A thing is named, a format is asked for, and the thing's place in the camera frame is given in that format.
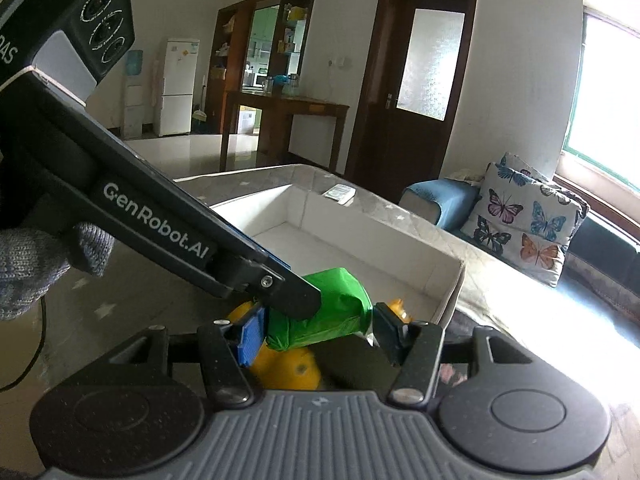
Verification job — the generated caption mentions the window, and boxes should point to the window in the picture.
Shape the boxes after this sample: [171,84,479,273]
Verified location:
[562,7,640,171]

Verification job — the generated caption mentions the blue sofa armrest cover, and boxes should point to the blue sofa armrest cover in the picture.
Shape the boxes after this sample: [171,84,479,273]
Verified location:
[399,178,483,233]

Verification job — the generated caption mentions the dark sofa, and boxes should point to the dark sofa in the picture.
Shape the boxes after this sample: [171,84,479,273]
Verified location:
[560,210,640,321]

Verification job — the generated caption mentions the wooden console table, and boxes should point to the wooden console table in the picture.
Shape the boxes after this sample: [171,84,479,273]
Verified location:
[220,90,350,171]

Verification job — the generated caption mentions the wooden shelf cabinet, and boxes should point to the wooden shelf cabinet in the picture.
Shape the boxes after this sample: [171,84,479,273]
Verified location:
[205,0,319,136]

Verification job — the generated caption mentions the black cable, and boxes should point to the black cable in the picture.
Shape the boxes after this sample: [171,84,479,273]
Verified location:
[0,295,48,392]

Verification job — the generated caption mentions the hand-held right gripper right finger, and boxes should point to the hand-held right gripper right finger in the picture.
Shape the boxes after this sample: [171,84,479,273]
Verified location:
[372,301,533,406]

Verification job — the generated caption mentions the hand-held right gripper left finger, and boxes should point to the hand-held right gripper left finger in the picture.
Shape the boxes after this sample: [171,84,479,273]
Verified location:
[107,307,268,408]

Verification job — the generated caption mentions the grey quilted mattress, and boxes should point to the grey quilted mattress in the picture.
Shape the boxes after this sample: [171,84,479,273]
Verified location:
[0,162,640,411]

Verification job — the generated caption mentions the small butterfly print pillow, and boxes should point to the small butterfly print pillow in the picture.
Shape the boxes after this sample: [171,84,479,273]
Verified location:
[497,151,551,182]

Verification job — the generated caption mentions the white cardboard box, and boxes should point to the white cardboard box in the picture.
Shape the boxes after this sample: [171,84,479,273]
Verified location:
[207,184,467,331]

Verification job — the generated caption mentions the green toy with red ring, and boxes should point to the green toy with red ring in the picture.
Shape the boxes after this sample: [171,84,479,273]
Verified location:
[265,266,375,352]

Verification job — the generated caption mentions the large orange plastic toy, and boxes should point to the large orange plastic toy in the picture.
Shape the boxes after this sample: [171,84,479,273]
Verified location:
[225,301,322,392]

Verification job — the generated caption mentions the cream cloth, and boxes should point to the cream cloth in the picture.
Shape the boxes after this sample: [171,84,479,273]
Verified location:
[447,169,486,186]

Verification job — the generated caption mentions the white remote control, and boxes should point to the white remote control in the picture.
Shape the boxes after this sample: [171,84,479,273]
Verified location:
[322,185,357,204]

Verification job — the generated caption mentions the dark wooden door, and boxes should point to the dark wooden door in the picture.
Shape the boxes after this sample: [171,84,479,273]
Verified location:
[345,0,480,191]

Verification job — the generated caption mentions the white refrigerator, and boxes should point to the white refrigerator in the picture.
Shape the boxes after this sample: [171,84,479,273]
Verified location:
[159,37,201,137]

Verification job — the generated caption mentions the broom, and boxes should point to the broom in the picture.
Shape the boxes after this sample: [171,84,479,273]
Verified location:
[194,72,208,122]

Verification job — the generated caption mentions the person's left hand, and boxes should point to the person's left hand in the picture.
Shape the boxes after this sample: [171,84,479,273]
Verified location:
[0,222,116,321]

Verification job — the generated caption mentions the storage box under table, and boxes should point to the storage box under table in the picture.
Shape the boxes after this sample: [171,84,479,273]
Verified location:
[237,105,262,134]

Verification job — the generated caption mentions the small orange plastic toy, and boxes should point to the small orange plastic toy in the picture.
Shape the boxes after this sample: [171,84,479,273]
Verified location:
[387,298,413,323]

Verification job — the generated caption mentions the water dispenser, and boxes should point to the water dispenser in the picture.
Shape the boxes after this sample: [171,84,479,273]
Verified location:
[122,50,147,138]

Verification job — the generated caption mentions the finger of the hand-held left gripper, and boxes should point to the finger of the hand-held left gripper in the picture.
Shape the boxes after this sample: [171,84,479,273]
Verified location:
[210,244,323,321]

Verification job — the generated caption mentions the large butterfly print pillow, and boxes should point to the large butterfly print pillow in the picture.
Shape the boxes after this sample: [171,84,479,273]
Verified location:
[460,162,590,288]

